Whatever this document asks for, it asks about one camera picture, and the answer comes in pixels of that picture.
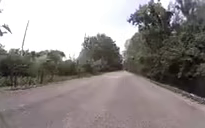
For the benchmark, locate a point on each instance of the thin leaning pole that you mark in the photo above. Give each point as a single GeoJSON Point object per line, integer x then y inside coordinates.
{"type": "Point", "coordinates": [24, 35]}

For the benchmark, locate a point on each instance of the grey asphalt road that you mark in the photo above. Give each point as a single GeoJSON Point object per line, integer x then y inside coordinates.
{"type": "Point", "coordinates": [103, 103]}

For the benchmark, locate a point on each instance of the dirt verge strip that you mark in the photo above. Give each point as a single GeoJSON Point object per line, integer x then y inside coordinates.
{"type": "Point", "coordinates": [40, 83]}

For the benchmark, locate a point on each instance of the row of green trees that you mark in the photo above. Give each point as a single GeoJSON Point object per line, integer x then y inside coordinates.
{"type": "Point", "coordinates": [170, 43]}

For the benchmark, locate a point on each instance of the row of green bushes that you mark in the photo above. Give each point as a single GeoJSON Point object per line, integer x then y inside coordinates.
{"type": "Point", "coordinates": [40, 66]}

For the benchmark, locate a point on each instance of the gravel road edge strip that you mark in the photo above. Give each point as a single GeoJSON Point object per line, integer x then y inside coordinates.
{"type": "Point", "coordinates": [186, 94]}

